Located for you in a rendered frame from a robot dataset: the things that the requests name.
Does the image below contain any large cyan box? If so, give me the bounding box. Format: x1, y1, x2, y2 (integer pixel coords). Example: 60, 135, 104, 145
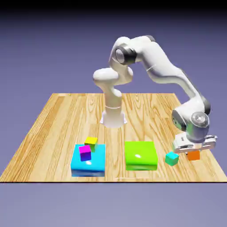
70, 143, 106, 177

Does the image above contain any small orange cube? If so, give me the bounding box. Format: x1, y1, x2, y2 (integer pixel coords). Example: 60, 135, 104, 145
186, 150, 200, 161

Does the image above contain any small yellow cube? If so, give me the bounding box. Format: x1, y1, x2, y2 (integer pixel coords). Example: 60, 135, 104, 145
84, 137, 98, 153

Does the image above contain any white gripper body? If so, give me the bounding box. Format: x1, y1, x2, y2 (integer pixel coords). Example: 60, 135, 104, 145
172, 133, 218, 154

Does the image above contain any small teal cube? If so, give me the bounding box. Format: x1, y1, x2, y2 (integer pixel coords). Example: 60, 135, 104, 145
164, 151, 180, 167

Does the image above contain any small magenta cube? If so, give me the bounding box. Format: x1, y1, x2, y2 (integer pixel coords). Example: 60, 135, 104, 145
78, 145, 92, 162

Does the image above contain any large green box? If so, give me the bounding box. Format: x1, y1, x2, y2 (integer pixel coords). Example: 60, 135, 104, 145
124, 141, 159, 171

